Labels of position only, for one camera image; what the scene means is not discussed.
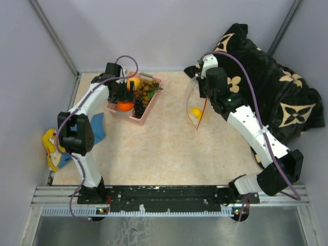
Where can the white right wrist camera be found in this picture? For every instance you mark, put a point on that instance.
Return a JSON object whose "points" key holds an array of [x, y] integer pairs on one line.
{"points": [[205, 63]]}

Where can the blue cloth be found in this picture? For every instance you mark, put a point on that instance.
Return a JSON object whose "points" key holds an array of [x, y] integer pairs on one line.
{"points": [[97, 125]]}

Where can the pink plastic basket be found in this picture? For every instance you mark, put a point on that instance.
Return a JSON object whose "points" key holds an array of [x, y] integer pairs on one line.
{"points": [[129, 115]]}

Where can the red orange tangerine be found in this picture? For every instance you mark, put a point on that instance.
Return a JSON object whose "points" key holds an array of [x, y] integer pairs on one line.
{"points": [[125, 106]]}

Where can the black floral pillow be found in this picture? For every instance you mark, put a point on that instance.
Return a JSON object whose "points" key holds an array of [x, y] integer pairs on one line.
{"points": [[286, 103]]}

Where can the dark grape bunch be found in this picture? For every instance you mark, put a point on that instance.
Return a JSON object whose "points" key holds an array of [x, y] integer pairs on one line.
{"points": [[139, 108]]}

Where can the aluminium frame rail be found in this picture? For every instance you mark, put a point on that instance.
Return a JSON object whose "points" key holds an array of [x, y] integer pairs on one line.
{"points": [[65, 194]]}

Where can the white slotted cable duct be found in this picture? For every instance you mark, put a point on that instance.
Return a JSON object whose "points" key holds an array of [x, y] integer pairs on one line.
{"points": [[141, 212]]}

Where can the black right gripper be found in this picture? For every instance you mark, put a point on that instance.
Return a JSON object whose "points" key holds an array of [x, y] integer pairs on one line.
{"points": [[200, 81]]}

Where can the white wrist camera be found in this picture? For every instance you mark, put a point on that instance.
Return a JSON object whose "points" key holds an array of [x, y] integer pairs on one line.
{"points": [[123, 75], [205, 63]]}

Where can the brown longan bunch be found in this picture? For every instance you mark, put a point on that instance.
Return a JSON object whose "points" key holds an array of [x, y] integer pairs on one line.
{"points": [[146, 90]]}

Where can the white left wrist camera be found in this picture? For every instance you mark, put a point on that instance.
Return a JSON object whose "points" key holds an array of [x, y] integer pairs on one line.
{"points": [[123, 75]]}

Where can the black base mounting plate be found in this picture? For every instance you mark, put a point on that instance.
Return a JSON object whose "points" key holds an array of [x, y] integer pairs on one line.
{"points": [[161, 198]]}

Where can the orange peach fruit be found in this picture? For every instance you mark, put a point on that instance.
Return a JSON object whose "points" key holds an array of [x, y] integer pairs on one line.
{"points": [[135, 81]]}

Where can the yellow lemon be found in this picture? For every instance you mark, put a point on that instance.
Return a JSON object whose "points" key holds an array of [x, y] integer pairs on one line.
{"points": [[194, 115]]}

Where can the clear zip top bag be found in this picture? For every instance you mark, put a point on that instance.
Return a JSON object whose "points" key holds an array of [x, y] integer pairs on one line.
{"points": [[192, 99]]}

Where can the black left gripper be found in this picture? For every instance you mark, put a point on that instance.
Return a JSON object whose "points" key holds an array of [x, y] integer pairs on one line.
{"points": [[128, 96]]}

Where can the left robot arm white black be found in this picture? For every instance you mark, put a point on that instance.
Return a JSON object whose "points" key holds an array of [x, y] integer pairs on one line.
{"points": [[75, 136]]}

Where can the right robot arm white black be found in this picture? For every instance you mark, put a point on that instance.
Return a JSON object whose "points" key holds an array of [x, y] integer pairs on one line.
{"points": [[281, 166]]}

